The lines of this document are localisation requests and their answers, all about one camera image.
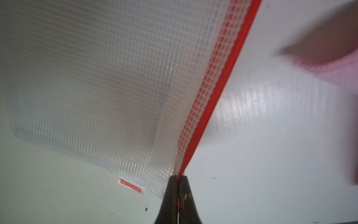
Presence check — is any stack of mesh document bags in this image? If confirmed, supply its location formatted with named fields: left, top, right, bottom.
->
left=1, top=1, right=260, bottom=197

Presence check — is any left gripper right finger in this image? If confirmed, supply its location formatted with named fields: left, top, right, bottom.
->
left=178, top=175, right=202, bottom=224

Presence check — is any pink microfiber cloth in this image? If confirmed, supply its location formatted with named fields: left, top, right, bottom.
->
left=280, top=1, right=358, bottom=93

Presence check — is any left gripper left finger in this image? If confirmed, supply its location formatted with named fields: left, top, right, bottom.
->
left=154, top=176, right=179, bottom=224

